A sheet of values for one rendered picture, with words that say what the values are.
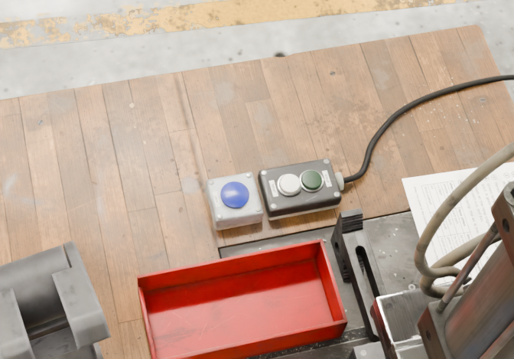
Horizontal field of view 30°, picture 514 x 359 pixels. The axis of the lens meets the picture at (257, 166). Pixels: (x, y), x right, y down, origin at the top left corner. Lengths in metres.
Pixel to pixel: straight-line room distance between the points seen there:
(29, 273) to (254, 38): 1.84
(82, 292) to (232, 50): 1.82
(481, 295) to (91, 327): 0.32
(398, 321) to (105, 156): 0.54
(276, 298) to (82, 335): 0.52
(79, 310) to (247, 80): 0.72
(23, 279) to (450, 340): 0.39
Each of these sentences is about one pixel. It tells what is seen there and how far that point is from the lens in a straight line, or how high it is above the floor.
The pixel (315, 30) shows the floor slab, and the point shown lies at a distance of 2.68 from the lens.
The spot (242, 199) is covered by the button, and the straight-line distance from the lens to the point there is 1.32.
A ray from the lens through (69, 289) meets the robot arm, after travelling 0.85.
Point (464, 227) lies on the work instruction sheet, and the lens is 1.40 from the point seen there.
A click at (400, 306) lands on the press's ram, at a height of 1.14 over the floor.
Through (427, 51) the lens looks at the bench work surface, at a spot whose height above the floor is 0.90.
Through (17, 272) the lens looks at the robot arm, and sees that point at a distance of 0.88.
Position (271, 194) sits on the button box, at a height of 0.93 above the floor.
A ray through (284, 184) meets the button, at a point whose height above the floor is 0.94.
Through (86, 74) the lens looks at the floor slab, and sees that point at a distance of 2.57.
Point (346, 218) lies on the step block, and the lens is 1.27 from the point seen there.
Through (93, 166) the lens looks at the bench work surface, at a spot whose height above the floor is 0.90.
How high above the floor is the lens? 2.11
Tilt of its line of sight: 61 degrees down
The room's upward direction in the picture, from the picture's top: 9 degrees clockwise
